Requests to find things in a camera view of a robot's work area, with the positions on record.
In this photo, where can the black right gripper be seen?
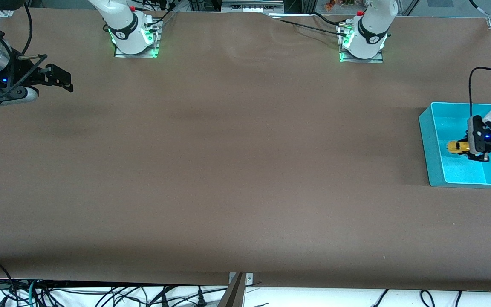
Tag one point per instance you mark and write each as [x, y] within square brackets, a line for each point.
[23, 75]

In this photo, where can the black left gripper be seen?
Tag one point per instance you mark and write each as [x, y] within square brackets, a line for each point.
[476, 138]

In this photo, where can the yellow toy beetle car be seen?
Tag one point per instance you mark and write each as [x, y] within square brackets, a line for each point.
[456, 147]

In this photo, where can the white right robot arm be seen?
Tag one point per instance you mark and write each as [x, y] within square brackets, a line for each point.
[124, 34]

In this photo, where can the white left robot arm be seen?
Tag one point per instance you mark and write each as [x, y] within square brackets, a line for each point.
[369, 42]

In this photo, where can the cyan plastic bin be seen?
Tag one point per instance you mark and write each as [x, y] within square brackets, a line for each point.
[458, 170]

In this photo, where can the grey power strip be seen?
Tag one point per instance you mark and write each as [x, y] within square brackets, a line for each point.
[249, 6]

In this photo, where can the small orange object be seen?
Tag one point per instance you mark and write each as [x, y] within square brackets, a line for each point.
[330, 5]

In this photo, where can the black power plug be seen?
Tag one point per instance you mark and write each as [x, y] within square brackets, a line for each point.
[200, 299]

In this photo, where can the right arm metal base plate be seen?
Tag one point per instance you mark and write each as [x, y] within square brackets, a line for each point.
[137, 53]

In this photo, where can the small white corner bracket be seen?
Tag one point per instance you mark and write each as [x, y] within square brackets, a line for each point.
[6, 13]

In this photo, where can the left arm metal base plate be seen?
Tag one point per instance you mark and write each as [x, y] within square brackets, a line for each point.
[360, 60]

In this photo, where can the small metal edge bracket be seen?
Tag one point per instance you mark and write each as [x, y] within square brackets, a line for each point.
[249, 279]

